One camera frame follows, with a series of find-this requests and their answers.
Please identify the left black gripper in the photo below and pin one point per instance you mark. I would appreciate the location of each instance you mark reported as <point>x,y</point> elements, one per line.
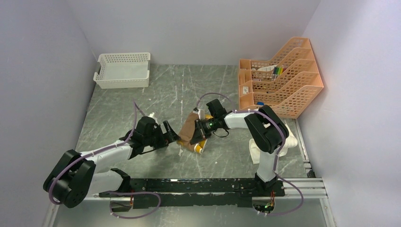
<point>169,136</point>

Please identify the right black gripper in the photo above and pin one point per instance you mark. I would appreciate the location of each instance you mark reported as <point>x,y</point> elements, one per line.
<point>200,133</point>

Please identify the yellow brown bear towel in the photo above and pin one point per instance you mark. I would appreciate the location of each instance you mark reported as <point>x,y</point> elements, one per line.
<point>186,133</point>

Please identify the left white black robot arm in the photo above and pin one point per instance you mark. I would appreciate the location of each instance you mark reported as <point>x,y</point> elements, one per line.
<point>77,175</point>

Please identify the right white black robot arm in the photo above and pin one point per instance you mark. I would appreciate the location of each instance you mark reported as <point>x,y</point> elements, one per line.
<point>267,130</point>

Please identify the white plastic basket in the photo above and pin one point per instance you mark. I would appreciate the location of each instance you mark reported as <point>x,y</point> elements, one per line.
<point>122,70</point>

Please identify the white crumpled towel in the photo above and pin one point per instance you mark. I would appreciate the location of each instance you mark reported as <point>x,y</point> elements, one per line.
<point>291,142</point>

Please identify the colourful pens in organizer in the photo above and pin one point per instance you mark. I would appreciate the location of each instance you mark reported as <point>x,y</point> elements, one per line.
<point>277,71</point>

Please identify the orange plastic file organizer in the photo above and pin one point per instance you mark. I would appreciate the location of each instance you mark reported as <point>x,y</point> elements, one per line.
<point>288,94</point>

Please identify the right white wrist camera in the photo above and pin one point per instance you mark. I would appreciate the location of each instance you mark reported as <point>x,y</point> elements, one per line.
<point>200,113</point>

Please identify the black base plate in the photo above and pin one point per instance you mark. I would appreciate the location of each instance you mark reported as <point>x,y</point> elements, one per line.
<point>199,192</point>

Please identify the aluminium rail frame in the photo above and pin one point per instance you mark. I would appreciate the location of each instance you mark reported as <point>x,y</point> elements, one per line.
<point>139,176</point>

